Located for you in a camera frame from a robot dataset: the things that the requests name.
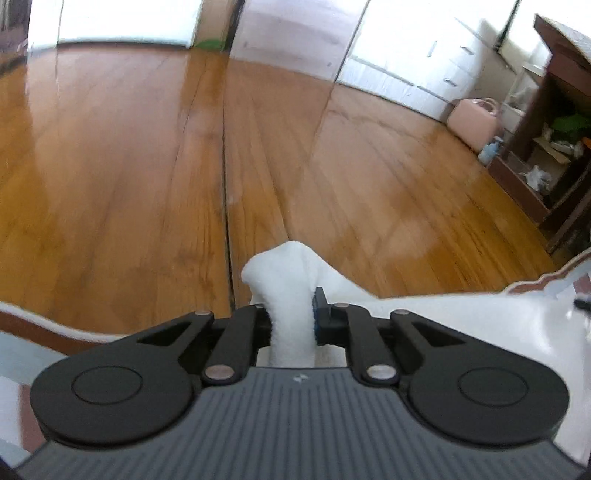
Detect white fleece zip jacket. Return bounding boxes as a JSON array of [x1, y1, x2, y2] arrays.
[[242, 241, 590, 463]]

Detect striped pink grey rug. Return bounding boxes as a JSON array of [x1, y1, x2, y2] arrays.
[[1, 257, 590, 479]]

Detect pink case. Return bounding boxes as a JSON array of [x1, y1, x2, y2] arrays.
[[446, 98, 503, 153]]

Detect dark wooden shelf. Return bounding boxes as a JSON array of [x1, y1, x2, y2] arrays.
[[488, 15, 590, 253]]

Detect white drawer cabinet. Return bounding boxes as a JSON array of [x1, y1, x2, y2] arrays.
[[338, 19, 515, 121]]

